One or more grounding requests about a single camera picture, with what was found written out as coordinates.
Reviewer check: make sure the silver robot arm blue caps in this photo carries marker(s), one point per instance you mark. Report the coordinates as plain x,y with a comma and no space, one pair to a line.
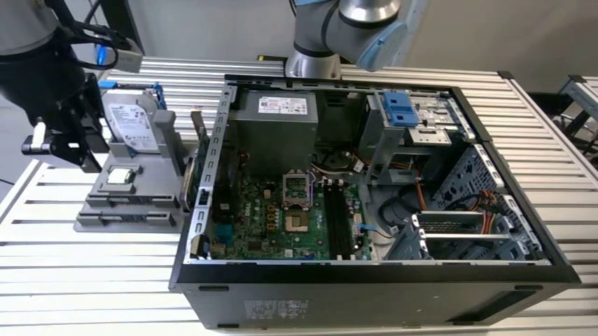
368,10

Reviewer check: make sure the black RAM slot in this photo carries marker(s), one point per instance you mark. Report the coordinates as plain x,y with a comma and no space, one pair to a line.
329,217
347,217
335,217
340,217

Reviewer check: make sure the hard disk in blue carrier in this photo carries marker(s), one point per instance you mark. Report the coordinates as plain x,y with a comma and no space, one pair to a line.
132,122

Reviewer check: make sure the silver CPU chip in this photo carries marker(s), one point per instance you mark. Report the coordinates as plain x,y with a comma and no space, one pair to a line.
120,176

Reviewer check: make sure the grey parts rack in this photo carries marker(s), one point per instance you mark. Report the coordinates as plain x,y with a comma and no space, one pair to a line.
153,185

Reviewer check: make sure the green graphics card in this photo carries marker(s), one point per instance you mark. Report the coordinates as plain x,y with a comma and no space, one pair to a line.
202,140

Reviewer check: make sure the black case fan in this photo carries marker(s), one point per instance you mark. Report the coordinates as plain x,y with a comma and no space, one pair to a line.
228,164

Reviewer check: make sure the black yellow flat strip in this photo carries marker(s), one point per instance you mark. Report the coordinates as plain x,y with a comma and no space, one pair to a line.
271,57

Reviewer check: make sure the grey power supply unit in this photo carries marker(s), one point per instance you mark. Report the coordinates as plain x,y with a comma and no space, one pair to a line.
275,140

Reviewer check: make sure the green motherboard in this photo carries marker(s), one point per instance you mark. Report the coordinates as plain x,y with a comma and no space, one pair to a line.
261,241

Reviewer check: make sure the CPU socket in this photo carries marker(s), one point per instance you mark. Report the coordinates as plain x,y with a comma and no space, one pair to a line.
297,220

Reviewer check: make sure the black round cooler fan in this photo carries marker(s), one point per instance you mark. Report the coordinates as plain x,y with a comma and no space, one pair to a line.
337,161

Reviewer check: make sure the grey optical drive cage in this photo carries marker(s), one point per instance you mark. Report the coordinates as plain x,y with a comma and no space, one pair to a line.
373,140

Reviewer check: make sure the blue plastic drive latch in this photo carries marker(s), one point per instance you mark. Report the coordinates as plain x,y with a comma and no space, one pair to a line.
396,108

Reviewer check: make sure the black grey PC case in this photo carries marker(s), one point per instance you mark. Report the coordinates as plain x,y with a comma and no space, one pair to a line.
327,304

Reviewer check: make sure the grey metal disk bay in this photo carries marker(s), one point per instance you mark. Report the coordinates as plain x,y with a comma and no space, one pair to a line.
467,236

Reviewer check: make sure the black table corner cap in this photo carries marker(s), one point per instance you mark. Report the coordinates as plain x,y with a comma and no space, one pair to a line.
504,74

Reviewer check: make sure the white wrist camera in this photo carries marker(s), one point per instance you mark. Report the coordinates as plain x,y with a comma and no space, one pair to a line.
37,136

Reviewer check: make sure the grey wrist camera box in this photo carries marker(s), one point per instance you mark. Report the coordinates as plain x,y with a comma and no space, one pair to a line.
128,56

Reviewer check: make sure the black metal post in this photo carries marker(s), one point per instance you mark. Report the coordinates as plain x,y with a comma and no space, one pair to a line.
122,17

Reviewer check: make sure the grey side table frame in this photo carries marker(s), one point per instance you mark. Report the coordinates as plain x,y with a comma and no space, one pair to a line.
576,84

